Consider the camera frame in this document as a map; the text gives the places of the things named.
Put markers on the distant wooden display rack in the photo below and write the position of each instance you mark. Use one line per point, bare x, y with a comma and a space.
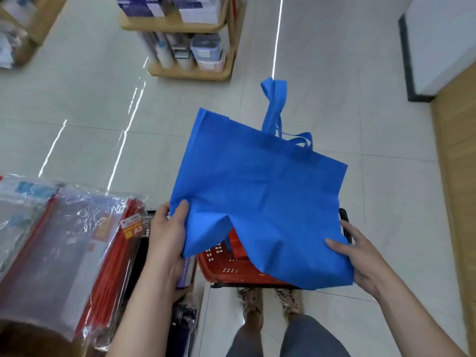
186, 70
26, 22

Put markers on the black wrapped bags group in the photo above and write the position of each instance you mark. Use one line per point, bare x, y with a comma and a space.
182, 327

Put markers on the person's right shoe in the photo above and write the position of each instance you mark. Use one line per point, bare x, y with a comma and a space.
290, 301

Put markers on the red shopping basket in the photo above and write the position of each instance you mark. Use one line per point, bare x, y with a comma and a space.
230, 267

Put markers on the light blue non-woven bag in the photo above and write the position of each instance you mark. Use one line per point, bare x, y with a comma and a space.
260, 189

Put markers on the wooden panel cabinet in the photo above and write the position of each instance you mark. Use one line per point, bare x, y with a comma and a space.
457, 197

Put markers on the person's left forearm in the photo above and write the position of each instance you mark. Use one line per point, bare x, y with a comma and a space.
145, 319

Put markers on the person's left hand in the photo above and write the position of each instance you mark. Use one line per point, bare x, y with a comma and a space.
167, 238

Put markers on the person's leg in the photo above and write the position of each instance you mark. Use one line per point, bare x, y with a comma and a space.
249, 342
312, 339

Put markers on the person's right leg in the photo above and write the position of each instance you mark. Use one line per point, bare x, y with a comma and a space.
312, 339

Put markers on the clear wrapped pack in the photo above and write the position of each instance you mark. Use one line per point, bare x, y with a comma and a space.
52, 256

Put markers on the person's right hand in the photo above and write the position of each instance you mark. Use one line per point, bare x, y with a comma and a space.
364, 260

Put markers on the person's right forearm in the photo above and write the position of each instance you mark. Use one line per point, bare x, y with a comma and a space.
416, 323

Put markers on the person's left leg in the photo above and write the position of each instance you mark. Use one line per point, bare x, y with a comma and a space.
249, 342

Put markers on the white plastic box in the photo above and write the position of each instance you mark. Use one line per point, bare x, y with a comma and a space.
207, 52

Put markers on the white cabinet with dark edge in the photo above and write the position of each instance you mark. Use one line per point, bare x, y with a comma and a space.
442, 41

